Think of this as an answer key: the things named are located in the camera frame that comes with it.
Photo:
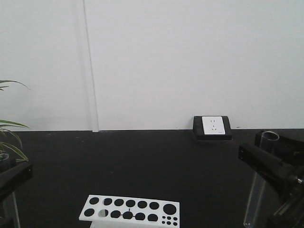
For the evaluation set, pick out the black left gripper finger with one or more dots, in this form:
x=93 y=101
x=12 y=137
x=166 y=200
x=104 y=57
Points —
x=13 y=178

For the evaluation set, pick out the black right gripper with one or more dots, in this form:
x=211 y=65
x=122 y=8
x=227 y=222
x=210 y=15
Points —
x=285 y=175

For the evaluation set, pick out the white test tube rack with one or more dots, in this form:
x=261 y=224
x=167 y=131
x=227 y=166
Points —
x=127 y=212

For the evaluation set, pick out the green leafy plant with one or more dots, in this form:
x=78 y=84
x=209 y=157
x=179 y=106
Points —
x=10 y=141

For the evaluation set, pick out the tall clear glass tube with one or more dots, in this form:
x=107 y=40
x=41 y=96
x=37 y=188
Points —
x=261 y=180

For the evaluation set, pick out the short clear glass tube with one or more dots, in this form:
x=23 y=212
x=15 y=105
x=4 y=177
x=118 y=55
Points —
x=8 y=198

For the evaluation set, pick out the black base white power socket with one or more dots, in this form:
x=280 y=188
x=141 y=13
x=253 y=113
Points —
x=207 y=128

